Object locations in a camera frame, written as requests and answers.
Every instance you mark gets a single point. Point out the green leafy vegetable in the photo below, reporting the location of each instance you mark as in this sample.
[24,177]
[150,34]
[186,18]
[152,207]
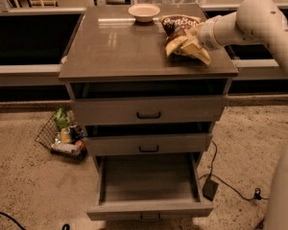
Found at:
[61,119]

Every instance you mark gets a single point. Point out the grey drawer cabinet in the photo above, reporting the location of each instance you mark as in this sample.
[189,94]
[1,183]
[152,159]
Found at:
[112,56]

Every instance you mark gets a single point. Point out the yellow bottle in basket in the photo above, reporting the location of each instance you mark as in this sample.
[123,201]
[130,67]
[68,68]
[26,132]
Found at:
[65,136]

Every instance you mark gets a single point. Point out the beige ceramic bowl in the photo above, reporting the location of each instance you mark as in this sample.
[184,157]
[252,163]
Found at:
[144,13]

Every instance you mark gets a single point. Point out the brown chip bag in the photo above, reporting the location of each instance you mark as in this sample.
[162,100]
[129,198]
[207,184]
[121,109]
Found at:
[176,25]

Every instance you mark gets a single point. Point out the black power adapter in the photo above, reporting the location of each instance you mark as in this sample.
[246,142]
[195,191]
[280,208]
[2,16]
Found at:
[210,188]

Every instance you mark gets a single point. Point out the grey middle drawer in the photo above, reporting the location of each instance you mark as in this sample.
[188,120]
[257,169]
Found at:
[147,144]

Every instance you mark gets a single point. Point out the white can in basket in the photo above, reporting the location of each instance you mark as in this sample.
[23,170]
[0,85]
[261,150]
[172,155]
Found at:
[66,148]

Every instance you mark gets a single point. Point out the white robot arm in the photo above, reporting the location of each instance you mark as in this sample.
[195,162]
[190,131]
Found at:
[254,22]

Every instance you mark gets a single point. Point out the black wire basket left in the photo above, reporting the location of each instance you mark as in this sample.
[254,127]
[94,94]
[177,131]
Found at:
[47,136]

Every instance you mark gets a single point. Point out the grey open bottom drawer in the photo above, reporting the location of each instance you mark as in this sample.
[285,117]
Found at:
[149,187]

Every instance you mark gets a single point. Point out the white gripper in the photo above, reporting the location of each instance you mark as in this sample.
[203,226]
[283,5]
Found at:
[206,35]

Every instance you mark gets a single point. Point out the grey top drawer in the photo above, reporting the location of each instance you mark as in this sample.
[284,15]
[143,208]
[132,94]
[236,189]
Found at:
[158,110]

